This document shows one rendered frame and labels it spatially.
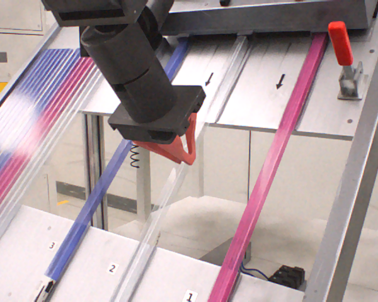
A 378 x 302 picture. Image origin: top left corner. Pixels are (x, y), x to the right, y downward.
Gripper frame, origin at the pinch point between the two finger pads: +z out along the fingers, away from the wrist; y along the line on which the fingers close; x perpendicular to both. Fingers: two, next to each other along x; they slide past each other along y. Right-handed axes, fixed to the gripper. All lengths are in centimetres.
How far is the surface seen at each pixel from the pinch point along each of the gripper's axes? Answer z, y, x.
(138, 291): 2.6, -1.4, 16.9
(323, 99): 0.2, -14.4, -11.1
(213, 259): 38.5, 12.3, -2.7
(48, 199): 81, 124, -25
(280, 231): 63, 11, -24
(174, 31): -3.3, 12.0, -21.9
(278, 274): 37.4, -2.2, -2.8
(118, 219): 172, 170, -63
